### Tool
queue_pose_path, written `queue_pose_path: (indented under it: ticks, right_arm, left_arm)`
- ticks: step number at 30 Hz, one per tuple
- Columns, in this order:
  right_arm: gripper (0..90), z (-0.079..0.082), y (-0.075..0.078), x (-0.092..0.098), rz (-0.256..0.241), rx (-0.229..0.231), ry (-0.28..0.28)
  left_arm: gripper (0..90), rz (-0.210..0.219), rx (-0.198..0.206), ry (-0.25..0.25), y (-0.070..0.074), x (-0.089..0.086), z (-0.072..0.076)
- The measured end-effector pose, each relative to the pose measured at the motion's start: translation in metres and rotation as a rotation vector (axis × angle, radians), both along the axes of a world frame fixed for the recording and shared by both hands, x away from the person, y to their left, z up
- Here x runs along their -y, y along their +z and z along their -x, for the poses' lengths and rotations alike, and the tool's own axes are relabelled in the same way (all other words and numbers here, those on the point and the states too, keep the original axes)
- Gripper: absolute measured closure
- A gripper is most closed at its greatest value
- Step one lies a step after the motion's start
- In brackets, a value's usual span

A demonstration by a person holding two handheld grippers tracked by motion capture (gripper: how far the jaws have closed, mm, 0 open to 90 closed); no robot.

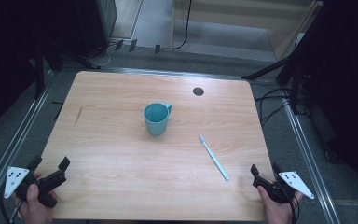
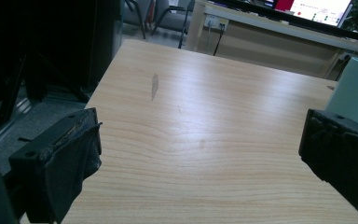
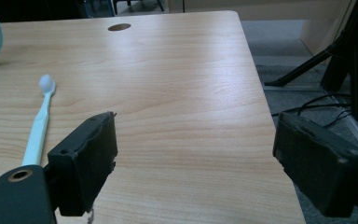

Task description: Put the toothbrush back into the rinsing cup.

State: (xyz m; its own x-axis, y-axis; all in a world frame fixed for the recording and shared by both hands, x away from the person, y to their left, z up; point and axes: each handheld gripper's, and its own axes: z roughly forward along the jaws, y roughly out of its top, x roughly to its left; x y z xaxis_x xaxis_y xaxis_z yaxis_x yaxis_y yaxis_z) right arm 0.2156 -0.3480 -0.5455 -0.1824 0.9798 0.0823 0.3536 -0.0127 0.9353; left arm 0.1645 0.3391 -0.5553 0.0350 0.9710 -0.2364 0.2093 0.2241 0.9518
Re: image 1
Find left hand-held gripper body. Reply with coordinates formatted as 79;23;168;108
3;166;68;209

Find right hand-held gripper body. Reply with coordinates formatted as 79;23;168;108
252;170;316;205

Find person's right hand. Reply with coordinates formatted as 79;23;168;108
256;185;304;224

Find person's left hand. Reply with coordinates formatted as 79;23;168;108
12;172;58;224

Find pale blue toothbrush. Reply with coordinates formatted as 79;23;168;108
198;133;231;182

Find black metal stand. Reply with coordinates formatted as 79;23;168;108
33;38;63;101

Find black tripod stand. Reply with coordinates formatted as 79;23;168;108
241;46;309;116

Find teal mug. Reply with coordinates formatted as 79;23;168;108
143;102;173;137

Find dark cabinet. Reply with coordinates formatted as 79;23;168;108
74;0;118;59

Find metal floor rail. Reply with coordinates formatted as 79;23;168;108
0;70;54;217
101;66;250;81
282;98;341;224

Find right hand-held gripper cable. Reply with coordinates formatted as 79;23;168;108
279;181;301;224

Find hand-held gripper cable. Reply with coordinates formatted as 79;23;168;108
0;189;23;224
279;181;301;224

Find left hand-held gripper cable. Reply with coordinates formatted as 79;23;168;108
0;189;23;224

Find black floor cables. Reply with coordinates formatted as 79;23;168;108
254;87;311;127

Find white floor cable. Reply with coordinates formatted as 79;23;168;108
96;42;112;68

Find hanging black cable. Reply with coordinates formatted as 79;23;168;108
172;0;193;51

